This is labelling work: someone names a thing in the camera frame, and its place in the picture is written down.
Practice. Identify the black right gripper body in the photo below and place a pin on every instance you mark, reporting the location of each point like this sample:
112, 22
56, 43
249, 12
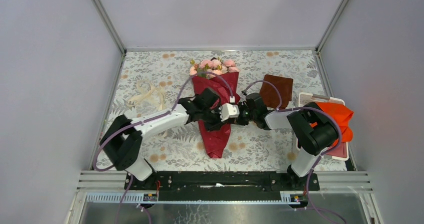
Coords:
245, 115

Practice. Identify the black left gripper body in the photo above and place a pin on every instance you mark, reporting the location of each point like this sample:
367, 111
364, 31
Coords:
211, 118

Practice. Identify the dark maroon wrapping paper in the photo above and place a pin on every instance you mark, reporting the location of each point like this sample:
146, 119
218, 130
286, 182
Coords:
216, 141

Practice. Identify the peach rose stem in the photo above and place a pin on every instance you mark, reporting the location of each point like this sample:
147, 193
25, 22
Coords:
199, 68

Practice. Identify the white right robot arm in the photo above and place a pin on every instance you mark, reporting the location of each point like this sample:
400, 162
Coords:
315, 130

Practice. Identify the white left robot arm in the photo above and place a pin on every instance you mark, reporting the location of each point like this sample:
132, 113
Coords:
123, 140

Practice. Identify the brown folded cloth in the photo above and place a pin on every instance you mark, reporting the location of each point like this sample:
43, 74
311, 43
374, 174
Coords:
283, 91

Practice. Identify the floral patterned table mat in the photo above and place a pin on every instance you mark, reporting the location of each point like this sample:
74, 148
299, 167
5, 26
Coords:
182, 149

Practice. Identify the cream printed ribbon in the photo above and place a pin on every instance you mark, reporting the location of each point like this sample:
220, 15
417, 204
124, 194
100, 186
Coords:
149, 92

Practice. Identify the white plastic basket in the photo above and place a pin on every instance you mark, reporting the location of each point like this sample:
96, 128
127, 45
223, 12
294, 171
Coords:
305, 98

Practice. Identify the orange cloth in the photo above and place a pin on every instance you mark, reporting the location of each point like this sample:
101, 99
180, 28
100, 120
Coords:
342, 115

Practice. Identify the pink cloth in basket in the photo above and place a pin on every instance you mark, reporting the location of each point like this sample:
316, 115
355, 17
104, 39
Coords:
340, 152

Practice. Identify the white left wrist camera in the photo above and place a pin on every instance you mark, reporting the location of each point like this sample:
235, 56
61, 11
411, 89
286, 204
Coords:
228, 111

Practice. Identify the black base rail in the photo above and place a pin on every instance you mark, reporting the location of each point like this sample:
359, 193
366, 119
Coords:
222, 186

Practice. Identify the aluminium frame post right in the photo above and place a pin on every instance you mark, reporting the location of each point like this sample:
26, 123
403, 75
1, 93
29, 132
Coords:
338, 13

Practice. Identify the aluminium frame post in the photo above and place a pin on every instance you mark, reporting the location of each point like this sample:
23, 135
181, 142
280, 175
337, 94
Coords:
338, 13
109, 25

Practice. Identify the aluminium frame post left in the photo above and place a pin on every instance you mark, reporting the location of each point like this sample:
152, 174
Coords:
109, 25

